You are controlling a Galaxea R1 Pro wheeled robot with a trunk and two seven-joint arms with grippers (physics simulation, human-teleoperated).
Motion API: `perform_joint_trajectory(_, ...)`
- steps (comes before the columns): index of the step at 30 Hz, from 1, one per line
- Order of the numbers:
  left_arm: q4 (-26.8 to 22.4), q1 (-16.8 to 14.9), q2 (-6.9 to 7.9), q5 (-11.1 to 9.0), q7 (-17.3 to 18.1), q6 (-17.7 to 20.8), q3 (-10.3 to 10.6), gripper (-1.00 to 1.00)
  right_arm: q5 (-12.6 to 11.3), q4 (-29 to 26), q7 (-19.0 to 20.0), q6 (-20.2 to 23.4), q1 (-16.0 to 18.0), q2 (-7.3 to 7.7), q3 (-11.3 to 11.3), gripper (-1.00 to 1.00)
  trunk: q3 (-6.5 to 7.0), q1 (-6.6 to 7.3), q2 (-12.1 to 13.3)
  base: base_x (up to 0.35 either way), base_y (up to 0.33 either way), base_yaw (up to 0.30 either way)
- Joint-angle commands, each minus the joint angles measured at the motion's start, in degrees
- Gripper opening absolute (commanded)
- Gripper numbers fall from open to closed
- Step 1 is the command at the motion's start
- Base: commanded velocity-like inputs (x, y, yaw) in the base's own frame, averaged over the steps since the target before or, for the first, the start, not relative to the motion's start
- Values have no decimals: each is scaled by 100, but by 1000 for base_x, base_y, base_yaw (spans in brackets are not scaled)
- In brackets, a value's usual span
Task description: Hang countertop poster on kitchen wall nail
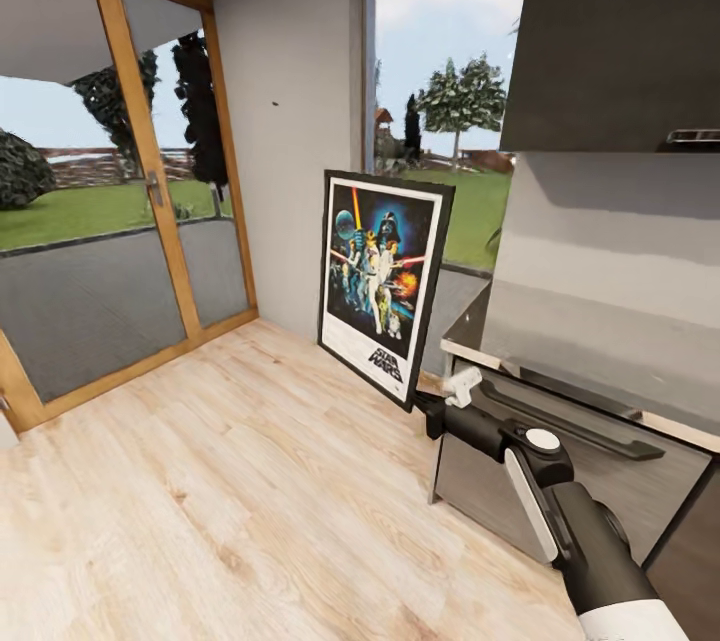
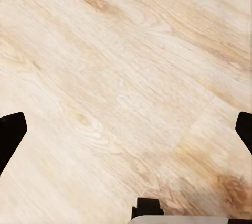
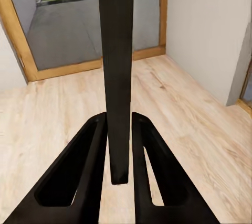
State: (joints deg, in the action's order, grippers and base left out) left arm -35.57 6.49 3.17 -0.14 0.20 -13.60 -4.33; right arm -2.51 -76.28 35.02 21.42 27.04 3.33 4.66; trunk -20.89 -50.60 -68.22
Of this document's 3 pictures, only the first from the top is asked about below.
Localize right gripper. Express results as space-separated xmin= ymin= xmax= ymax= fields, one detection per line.
xmin=409 ymin=388 xmax=489 ymax=448

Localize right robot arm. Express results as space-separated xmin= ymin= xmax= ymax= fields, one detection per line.
xmin=409 ymin=366 xmax=688 ymax=641

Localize poster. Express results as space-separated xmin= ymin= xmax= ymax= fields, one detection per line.
xmin=317 ymin=169 xmax=456 ymax=414

